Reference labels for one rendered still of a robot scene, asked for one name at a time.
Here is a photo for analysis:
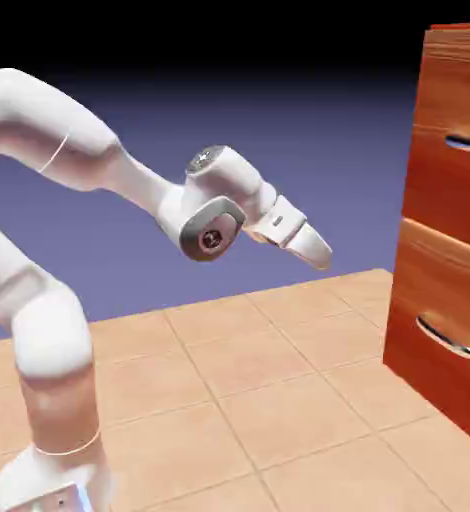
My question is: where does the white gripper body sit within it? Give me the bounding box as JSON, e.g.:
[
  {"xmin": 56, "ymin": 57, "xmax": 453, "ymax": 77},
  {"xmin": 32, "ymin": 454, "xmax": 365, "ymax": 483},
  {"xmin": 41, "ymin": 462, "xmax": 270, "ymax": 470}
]
[{"xmin": 285, "ymin": 222, "xmax": 334, "ymax": 271}]

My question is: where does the reddish wooden cabinet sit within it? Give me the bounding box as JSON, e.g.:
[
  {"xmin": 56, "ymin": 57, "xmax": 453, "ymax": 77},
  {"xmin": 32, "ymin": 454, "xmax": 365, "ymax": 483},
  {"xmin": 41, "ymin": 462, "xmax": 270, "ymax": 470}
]
[{"xmin": 382, "ymin": 22, "xmax": 470, "ymax": 455}]

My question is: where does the wooden drawer front with curved handle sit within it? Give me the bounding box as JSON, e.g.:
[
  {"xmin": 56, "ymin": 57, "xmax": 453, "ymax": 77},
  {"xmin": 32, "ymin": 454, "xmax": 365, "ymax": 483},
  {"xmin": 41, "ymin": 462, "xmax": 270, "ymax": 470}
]
[{"xmin": 382, "ymin": 217, "xmax": 470, "ymax": 455}]

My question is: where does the wooden drawer front with straight handle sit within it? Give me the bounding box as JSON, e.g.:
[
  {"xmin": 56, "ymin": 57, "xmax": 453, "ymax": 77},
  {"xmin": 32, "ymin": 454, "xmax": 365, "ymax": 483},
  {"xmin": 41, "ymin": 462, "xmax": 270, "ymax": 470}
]
[{"xmin": 401, "ymin": 123, "xmax": 470, "ymax": 256}]

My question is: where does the curved metal drawer handle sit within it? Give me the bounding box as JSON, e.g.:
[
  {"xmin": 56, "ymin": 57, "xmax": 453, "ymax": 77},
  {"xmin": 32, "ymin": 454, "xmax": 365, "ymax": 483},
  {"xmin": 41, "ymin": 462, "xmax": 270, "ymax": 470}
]
[{"xmin": 415, "ymin": 314, "xmax": 470, "ymax": 360}]

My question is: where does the straight metal drawer handle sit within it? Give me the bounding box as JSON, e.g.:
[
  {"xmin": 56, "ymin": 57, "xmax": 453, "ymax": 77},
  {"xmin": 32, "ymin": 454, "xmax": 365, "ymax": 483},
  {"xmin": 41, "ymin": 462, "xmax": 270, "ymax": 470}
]
[{"xmin": 444, "ymin": 134, "xmax": 470, "ymax": 156}]

